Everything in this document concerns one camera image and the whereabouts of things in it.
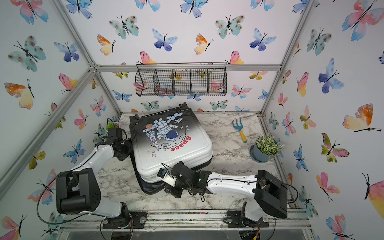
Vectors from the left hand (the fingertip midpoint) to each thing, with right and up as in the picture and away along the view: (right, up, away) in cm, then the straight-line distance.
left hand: (135, 147), depth 91 cm
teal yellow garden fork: (+69, +13, +20) cm, 73 cm away
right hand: (+23, -15, -18) cm, 33 cm away
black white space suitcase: (+18, +5, -13) cm, 23 cm away
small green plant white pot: (-19, +13, +8) cm, 25 cm away
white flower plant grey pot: (+75, +1, -9) cm, 76 cm away
